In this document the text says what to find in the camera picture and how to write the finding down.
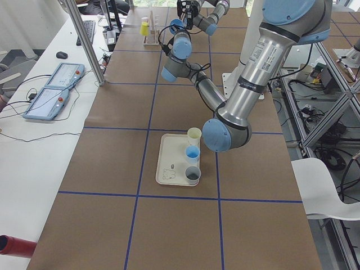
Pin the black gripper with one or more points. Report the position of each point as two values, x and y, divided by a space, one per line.
189 14

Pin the blue cup front row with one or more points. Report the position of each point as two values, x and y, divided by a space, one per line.
176 25

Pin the blue cup row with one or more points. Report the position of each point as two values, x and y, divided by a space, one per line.
176 25
192 154

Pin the yellow plastic cup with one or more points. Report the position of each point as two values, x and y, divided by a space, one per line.
144 29

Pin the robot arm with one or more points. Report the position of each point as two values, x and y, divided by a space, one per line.
209 24
275 26

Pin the cream plastic cup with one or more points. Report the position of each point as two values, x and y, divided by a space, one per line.
194 134

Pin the blue cup back row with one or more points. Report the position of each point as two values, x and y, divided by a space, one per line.
192 154

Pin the grey plastic cup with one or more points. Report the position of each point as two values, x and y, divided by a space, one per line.
192 175

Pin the black keyboard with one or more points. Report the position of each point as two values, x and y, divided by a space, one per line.
90 27

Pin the black computer mouse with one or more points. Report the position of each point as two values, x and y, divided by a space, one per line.
61 55

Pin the upper teach pendant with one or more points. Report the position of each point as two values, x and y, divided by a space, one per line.
65 75

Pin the teach pendant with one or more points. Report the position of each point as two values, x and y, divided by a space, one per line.
47 104
65 75

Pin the cream plastic tray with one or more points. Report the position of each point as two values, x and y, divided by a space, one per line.
172 163

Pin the lower teach pendant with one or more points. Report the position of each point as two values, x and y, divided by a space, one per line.
47 104

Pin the white plastic chair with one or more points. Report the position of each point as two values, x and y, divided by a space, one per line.
318 193

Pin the red cylinder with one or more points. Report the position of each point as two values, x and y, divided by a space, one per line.
17 247

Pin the white wire cup rack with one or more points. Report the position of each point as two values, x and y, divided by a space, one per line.
153 38

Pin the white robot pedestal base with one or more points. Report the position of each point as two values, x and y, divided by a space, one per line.
229 81

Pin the aluminium frame post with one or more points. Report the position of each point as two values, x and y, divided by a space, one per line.
86 43

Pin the aluminium frame shelf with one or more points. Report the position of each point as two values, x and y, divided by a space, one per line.
317 100

